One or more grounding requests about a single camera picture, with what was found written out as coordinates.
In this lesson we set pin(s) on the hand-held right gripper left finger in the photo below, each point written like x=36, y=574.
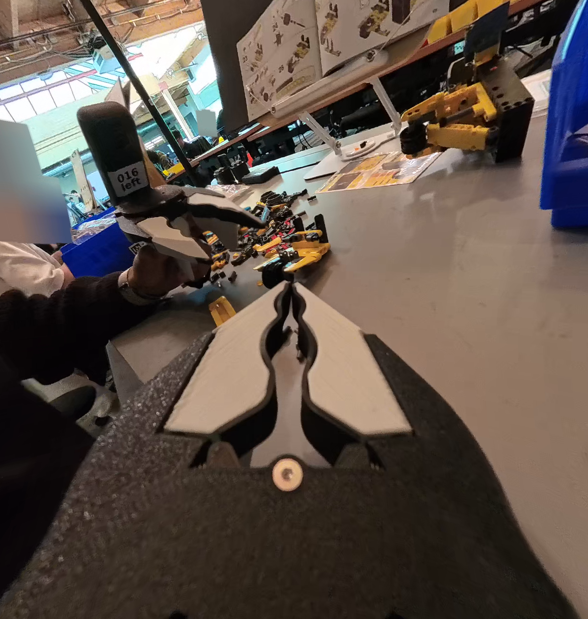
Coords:
x=220, y=381

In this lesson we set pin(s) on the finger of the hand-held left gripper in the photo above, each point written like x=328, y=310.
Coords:
x=211, y=195
x=167, y=235

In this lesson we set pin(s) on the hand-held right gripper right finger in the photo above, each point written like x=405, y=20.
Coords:
x=355, y=381

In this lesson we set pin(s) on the pile of toy building pieces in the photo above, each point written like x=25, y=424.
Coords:
x=277, y=213

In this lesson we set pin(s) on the yellow rectangular panel piece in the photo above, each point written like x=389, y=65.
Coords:
x=220, y=309

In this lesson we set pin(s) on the person's left forearm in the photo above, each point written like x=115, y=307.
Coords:
x=55, y=318

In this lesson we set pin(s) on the person's left hand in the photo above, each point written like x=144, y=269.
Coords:
x=153, y=271

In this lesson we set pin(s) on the black battery charger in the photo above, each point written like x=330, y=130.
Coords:
x=223, y=168
x=238, y=168

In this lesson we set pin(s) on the black power bank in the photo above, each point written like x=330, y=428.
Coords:
x=259, y=173

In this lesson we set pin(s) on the silver wristwatch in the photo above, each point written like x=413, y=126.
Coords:
x=124, y=285

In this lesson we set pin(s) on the black metal pole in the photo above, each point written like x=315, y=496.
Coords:
x=128, y=72

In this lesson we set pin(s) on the small yellow toy wheel assembly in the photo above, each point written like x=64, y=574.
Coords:
x=303, y=251

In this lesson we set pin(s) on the white book stand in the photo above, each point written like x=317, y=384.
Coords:
x=322, y=168

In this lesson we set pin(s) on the building instruction booklet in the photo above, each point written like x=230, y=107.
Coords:
x=283, y=52

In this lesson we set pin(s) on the yellow grey sticker sheet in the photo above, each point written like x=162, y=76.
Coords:
x=369, y=173

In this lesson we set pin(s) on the person's dark clothing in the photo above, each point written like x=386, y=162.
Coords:
x=21, y=458

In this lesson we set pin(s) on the large yellow toy vehicle model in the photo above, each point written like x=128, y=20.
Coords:
x=447, y=130

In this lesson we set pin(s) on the blue plastic bin white tag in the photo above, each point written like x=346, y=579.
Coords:
x=573, y=168

